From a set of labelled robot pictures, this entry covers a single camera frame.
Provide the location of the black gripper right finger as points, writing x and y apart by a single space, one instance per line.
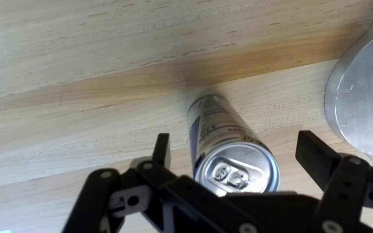
350 189

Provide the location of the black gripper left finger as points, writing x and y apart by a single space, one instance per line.
109 202

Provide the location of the slim silver drink can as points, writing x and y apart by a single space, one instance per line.
226 146

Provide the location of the silver metal plate object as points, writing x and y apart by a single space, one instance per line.
368 91

